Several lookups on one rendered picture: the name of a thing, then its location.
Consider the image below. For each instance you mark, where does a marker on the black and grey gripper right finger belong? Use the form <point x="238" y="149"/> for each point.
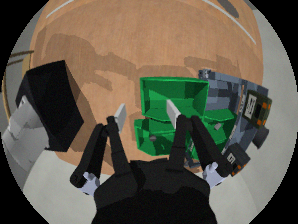
<point x="216" y="168"/>

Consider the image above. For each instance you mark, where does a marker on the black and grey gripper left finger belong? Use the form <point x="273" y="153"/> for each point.
<point x="87" y="174"/>

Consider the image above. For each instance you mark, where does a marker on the green bin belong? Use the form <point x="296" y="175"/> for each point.
<point x="225" y="117"/>
<point x="189" y="96"/>
<point x="164" y="138"/>
<point x="194" y="155"/>

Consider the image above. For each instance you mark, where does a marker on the grey shelf rack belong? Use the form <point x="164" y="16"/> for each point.
<point x="223" y="95"/>

